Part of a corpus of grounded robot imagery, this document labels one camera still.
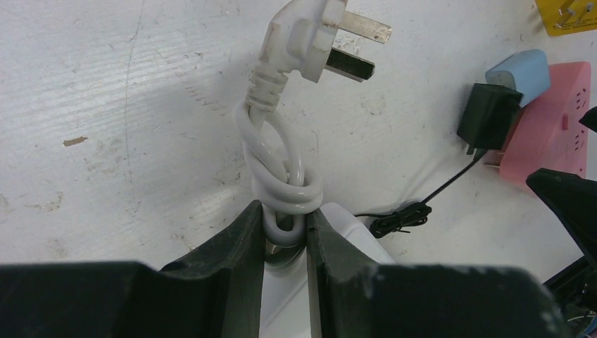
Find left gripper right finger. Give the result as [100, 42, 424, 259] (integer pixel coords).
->
[305, 208, 560, 338]

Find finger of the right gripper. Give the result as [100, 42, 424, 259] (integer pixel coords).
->
[579, 106, 597, 133]
[526, 168, 596, 266]

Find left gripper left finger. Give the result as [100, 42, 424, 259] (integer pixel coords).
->
[1, 201, 265, 337]

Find pink triangular socket adapter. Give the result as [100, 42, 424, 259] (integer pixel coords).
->
[484, 61, 591, 192]

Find light blue plug adapter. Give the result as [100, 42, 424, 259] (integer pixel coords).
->
[485, 49, 551, 108]

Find black charger with cable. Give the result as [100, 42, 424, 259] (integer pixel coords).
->
[357, 83, 523, 239]

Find yellow cube adapter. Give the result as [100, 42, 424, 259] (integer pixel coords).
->
[535, 0, 596, 37]

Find white cord with plug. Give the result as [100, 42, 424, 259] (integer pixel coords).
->
[232, 0, 393, 248]

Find white power strip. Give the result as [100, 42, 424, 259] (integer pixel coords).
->
[259, 203, 395, 337]

